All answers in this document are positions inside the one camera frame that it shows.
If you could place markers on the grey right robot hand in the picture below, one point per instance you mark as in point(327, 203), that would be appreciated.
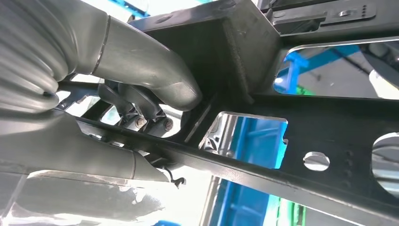
point(140, 62)

